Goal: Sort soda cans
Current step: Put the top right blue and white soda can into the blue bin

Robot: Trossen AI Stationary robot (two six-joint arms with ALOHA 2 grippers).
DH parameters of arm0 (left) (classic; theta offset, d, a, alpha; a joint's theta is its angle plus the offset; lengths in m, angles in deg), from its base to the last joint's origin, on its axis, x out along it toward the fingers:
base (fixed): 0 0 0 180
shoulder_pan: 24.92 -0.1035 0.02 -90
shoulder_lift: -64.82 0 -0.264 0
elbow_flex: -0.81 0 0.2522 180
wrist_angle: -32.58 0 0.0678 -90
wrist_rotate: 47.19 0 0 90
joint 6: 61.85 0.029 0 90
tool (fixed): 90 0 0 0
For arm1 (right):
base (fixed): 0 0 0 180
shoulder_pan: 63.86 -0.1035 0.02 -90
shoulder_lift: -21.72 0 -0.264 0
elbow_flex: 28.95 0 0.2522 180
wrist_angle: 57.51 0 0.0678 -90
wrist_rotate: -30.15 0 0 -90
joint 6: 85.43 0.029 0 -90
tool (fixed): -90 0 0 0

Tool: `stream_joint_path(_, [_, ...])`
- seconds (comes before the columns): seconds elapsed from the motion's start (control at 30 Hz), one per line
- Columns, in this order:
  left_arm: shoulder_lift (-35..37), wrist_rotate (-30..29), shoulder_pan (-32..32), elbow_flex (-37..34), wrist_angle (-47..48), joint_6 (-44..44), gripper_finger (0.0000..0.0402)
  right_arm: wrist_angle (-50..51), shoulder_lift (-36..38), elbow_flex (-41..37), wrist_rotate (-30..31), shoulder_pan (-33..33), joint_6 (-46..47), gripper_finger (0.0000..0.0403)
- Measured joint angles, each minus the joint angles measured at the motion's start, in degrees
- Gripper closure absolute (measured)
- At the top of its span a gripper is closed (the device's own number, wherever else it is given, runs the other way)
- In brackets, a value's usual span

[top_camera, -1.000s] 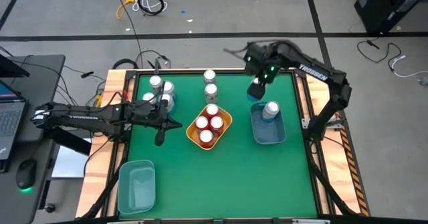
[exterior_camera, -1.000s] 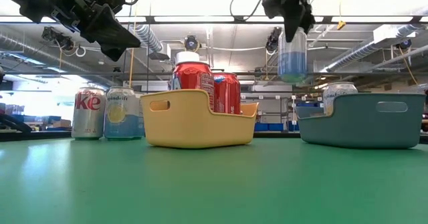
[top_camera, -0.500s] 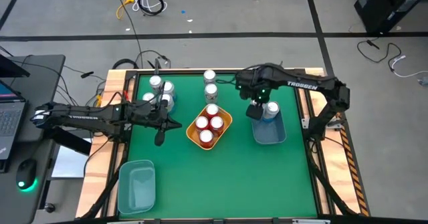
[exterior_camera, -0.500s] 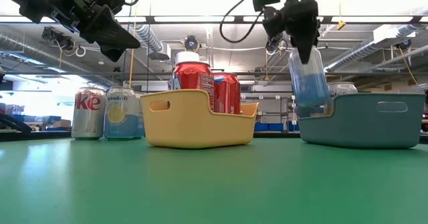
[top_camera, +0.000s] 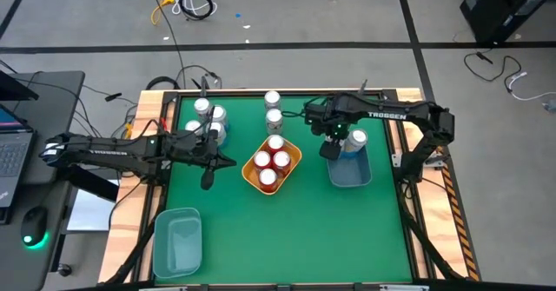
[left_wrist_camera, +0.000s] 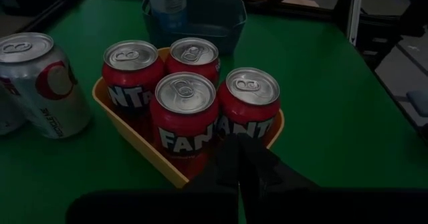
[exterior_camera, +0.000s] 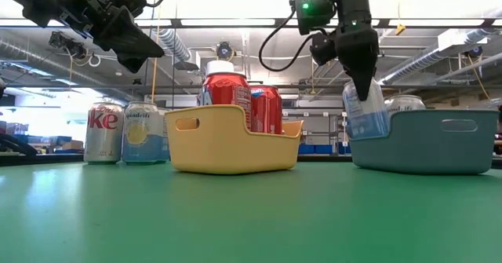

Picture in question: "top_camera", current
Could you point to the green table mat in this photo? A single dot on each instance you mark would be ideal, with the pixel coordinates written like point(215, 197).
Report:
point(304, 239)

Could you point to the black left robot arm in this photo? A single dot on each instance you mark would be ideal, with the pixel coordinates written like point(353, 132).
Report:
point(108, 153)

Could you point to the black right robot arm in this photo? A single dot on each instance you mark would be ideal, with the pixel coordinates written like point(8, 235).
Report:
point(412, 110)

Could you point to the red soda cans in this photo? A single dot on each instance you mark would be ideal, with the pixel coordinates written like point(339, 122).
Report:
point(281, 159)

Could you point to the grey laptop computer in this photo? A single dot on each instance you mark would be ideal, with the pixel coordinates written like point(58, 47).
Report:
point(15, 156)

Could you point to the red soda can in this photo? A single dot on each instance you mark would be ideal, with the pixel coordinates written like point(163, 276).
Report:
point(262, 158)
point(275, 143)

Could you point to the black aluminium table frame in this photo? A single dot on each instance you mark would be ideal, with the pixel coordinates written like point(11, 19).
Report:
point(389, 94)

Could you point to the light teal plastic bin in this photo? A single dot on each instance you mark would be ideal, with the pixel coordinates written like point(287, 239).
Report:
point(178, 256)

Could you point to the blue grey plastic bin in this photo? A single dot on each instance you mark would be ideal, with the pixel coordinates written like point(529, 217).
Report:
point(349, 173)

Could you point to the yellow black hazard tape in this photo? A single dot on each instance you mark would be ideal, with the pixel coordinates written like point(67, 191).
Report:
point(460, 230)

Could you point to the dark grey side desk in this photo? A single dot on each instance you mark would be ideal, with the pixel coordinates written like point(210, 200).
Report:
point(56, 108)

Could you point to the black monitor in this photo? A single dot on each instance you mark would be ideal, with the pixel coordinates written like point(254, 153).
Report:
point(13, 89)

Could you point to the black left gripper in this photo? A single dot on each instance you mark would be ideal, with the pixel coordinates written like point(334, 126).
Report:
point(195, 150)

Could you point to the black equipment case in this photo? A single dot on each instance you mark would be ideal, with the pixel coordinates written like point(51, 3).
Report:
point(504, 8)

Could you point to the silver Diet Coke can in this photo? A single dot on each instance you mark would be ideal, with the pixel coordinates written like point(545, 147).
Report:
point(274, 118)
point(202, 105)
point(272, 99)
point(192, 126)

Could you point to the black desk caster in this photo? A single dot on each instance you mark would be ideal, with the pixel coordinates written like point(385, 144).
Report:
point(65, 270)

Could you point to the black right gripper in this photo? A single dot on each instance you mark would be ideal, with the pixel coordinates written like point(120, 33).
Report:
point(326, 119)

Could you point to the yellow plastic bin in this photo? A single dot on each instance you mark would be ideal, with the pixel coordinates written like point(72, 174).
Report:
point(252, 173)

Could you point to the black computer mouse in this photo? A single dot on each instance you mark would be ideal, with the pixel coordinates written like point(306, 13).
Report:
point(34, 223)

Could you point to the black antenna stub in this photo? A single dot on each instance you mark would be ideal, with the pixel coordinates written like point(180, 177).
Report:
point(363, 84)
point(203, 84)

